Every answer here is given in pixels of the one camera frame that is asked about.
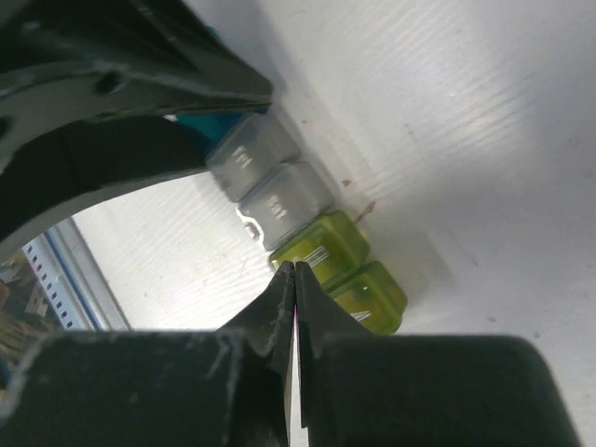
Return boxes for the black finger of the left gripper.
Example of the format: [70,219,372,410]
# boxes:
[1,116,210,245]
[1,1,273,121]

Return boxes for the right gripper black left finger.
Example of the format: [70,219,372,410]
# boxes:
[1,263,295,446]

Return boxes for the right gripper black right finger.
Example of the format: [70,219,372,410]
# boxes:
[295,262,580,446]

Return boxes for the weekly pill organizer strip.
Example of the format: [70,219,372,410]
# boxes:
[172,109,408,335]

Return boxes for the white slotted cable duct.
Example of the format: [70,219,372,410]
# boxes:
[23,235,89,331]

